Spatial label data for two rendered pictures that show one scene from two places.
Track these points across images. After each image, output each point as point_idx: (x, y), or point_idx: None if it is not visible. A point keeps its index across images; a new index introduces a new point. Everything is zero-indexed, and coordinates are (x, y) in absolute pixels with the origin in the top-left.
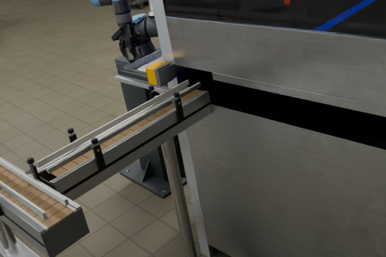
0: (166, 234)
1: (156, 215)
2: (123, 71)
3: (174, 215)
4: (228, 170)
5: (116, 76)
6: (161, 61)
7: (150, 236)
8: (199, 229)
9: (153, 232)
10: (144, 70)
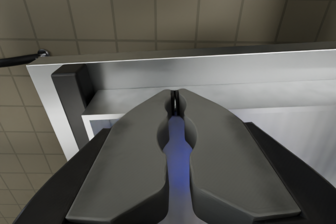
0: (144, 29)
1: None
2: (74, 123)
3: (171, 11)
4: None
5: (38, 78)
6: (304, 145)
7: (130, 16)
8: None
9: (136, 13)
10: (176, 155)
